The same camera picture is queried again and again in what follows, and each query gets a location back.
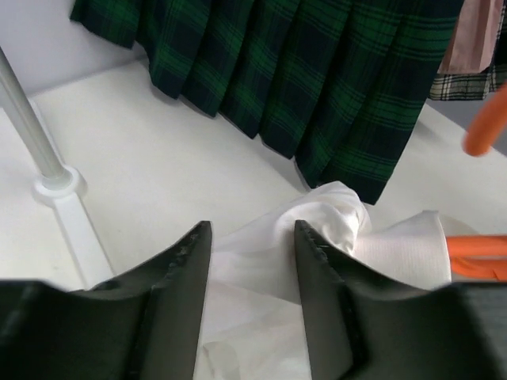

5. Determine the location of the orange plastic hanger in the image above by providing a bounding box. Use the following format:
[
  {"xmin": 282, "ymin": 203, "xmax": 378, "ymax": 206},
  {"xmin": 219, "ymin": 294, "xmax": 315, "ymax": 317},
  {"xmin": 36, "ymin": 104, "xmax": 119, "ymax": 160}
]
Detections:
[{"xmin": 446, "ymin": 85, "xmax": 506, "ymax": 282}]

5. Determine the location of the navy beige plaid skirt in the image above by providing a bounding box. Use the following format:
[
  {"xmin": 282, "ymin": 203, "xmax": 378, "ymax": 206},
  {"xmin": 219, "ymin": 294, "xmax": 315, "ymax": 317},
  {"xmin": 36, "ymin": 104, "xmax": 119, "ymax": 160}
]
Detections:
[{"xmin": 429, "ymin": 35, "xmax": 506, "ymax": 101}]

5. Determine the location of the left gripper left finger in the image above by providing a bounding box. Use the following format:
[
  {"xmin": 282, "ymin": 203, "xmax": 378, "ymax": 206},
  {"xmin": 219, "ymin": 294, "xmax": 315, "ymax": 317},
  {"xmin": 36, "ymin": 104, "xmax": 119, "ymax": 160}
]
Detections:
[{"xmin": 1, "ymin": 222, "xmax": 212, "ymax": 380}]

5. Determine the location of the pink pleated skirt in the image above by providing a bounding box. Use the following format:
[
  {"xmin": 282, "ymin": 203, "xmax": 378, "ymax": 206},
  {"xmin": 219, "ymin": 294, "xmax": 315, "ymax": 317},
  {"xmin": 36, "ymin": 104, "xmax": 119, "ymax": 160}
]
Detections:
[{"xmin": 438, "ymin": 0, "xmax": 504, "ymax": 74}]

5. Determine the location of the white cloth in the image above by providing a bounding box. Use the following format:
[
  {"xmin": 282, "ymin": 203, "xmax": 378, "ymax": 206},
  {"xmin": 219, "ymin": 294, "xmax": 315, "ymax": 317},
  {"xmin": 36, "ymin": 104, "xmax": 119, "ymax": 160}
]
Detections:
[{"xmin": 193, "ymin": 180, "xmax": 475, "ymax": 380}]

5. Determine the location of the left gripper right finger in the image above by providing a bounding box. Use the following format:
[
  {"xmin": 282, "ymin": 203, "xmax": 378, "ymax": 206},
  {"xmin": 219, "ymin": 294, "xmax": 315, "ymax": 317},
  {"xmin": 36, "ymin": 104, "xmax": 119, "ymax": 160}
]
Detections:
[{"xmin": 294, "ymin": 220, "xmax": 506, "ymax": 379}]

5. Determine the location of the green plaid skirt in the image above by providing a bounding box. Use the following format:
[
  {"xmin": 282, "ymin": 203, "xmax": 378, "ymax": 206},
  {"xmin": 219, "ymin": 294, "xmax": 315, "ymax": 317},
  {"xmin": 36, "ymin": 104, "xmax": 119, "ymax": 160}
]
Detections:
[{"xmin": 70, "ymin": 0, "xmax": 462, "ymax": 204}]

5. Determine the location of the metal clothes rack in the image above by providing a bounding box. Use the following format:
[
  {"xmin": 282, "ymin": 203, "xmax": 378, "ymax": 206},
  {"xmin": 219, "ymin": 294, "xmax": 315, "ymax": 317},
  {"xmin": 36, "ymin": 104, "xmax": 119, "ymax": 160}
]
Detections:
[{"xmin": 1, "ymin": 53, "xmax": 114, "ymax": 289}]

